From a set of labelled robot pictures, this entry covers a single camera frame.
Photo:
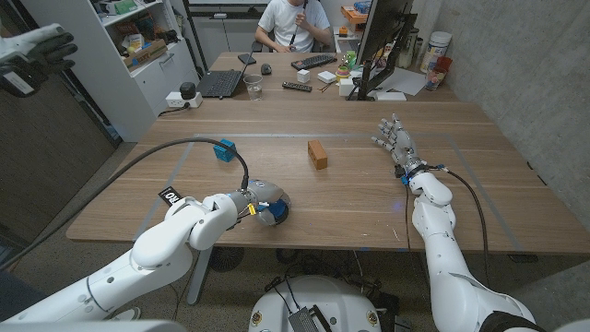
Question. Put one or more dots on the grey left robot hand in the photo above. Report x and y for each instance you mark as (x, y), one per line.
(267, 191)

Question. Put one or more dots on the black smartphone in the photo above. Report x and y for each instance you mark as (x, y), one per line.
(247, 58)

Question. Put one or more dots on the black laptop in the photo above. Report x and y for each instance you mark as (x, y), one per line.
(219, 83)

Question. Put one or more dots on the black remote control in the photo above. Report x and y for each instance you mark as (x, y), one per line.
(297, 86)

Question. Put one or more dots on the green toy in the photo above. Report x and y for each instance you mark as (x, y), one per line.
(350, 59)

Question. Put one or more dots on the white paper sheet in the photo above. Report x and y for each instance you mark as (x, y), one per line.
(405, 82)

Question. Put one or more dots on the blue cube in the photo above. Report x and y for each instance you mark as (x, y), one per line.
(222, 153)

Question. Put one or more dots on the white robot torso edge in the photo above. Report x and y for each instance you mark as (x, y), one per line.
(92, 326)

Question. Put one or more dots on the tall white box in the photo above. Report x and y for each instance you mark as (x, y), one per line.
(346, 86)

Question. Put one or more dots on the black computer monitor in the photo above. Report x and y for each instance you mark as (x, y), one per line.
(382, 27)

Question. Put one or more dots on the long white box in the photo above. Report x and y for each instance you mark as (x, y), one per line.
(391, 96)

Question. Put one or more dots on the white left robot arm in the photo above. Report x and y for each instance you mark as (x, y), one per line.
(161, 249)

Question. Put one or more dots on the dark computer mouse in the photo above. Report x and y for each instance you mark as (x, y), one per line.
(266, 69)

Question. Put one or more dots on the white canister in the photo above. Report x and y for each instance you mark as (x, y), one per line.
(435, 48)

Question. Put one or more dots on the white power strip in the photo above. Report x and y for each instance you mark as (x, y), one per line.
(173, 99)

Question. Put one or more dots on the brown wooden block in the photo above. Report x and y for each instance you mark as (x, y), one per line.
(318, 156)

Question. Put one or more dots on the person in white t-shirt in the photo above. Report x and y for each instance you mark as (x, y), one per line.
(286, 23)

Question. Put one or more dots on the black round fan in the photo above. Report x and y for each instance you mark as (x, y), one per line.
(226, 258)

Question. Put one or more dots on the grey table leg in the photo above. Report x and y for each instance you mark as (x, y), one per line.
(200, 276)

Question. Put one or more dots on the black power adapter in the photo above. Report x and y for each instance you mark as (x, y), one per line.
(187, 90)

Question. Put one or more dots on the small white cube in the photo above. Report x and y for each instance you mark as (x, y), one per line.
(303, 76)

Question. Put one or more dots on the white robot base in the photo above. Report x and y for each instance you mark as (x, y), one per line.
(332, 299)

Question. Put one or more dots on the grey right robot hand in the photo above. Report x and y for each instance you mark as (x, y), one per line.
(404, 145)

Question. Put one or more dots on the orange box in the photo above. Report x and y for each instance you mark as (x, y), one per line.
(354, 15)

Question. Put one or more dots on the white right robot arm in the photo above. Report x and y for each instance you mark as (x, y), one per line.
(442, 258)

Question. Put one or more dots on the colourful stacking toy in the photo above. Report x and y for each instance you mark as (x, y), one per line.
(342, 73)

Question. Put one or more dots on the white shelf cabinet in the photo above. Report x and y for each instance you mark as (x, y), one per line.
(115, 92)

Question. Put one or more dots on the clear drinking glass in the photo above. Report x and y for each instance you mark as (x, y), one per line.
(253, 87)

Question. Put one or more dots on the flat white box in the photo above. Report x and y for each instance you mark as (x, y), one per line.
(326, 76)

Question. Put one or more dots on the black and white teleoperation glove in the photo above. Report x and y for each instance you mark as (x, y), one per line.
(37, 50)

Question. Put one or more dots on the black keyboard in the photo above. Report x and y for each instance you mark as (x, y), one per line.
(313, 61)

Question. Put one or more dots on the blue button with black base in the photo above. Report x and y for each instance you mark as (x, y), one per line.
(280, 211)

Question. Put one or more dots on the cardboard box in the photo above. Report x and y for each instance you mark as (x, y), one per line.
(145, 55)

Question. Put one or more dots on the black printed tag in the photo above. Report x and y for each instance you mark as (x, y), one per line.
(171, 197)

